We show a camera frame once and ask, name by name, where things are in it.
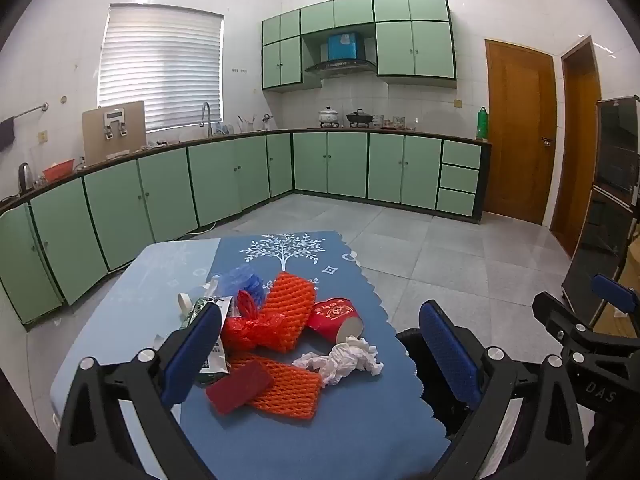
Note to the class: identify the drink carton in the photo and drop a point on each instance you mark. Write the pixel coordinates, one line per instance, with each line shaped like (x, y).
(217, 357)

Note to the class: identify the dark hanging towel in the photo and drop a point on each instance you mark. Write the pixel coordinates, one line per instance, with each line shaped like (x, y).
(6, 132)

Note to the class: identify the white paper strip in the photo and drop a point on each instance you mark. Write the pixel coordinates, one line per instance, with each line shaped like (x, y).
(182, 305)

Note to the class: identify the cardboard box with white labels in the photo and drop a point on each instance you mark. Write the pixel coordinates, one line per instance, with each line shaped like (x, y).
(100, 135)

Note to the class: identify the blue hood chimney cover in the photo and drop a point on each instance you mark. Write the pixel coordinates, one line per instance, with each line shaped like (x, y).
(343, 46)

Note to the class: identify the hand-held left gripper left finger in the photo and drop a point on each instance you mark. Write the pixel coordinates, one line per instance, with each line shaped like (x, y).
(192, 355)

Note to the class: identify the white window blind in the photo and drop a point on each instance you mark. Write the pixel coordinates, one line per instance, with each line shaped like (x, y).
(160, 65)

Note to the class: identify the glass jar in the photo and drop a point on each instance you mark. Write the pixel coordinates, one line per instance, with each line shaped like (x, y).
(398, 122)

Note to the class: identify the green wall cabinet unit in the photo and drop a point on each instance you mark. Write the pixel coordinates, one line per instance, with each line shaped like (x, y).
(430, 50)

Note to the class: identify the green base cabinet run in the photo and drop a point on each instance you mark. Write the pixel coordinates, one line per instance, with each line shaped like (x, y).
(345, 165)

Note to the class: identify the black wok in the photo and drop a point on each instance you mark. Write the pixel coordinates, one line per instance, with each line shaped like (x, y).
(359, 119)

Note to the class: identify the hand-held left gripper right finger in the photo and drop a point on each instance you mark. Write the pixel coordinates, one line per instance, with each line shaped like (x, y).
(450, 355)

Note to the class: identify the red mesh net bag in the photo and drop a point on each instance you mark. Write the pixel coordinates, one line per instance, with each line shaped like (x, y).
(240, 330)

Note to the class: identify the black trash bin with liner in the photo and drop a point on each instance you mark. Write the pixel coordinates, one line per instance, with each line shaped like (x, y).
(420, 375)

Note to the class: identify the blue plastic bag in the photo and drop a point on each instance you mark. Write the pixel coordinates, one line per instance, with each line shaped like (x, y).
(240, 280)

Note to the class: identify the white cooking pot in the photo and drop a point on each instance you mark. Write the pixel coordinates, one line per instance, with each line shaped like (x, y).
(329, 116)

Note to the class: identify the black range hood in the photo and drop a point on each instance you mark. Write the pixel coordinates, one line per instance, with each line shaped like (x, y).
(340, 66)

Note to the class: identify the green bottle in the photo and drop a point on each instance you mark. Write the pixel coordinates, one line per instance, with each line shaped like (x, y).
(482, 125)

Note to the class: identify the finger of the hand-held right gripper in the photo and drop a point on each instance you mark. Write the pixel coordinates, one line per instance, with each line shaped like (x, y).
(560, 317)
(615, 291)

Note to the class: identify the utensil holder with chopsticks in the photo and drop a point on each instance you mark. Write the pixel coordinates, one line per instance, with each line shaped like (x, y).
(246, 125)

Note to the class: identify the white tissue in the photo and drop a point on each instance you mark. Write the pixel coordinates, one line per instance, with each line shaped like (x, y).
(345, 357)

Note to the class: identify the steel kitchen faucet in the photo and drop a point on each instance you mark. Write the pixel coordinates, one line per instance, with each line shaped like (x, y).
(206, 115)

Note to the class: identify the red paper cup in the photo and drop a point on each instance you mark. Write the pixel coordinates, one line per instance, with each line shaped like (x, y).
(332, 315)

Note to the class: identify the red plastic basin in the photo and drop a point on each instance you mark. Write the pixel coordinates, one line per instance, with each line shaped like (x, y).
(57, 171)

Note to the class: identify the steel towel rail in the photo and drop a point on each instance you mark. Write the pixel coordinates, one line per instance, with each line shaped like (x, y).
(30, 110)

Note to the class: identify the thick orange foam fruit net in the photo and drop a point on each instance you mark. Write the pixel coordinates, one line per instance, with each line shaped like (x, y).
(290, 305)

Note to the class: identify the blue tablecloth covered table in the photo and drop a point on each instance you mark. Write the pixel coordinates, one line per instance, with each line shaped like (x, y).
(350, 435)

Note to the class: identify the small green white box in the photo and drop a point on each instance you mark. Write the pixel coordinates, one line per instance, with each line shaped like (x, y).
(210, 305)

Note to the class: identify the narrow wooden door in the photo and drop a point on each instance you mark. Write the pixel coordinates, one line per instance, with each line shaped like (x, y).
(580, 160)

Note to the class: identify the steel electric kettle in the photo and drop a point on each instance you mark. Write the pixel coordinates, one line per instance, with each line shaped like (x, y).
(25, 177)

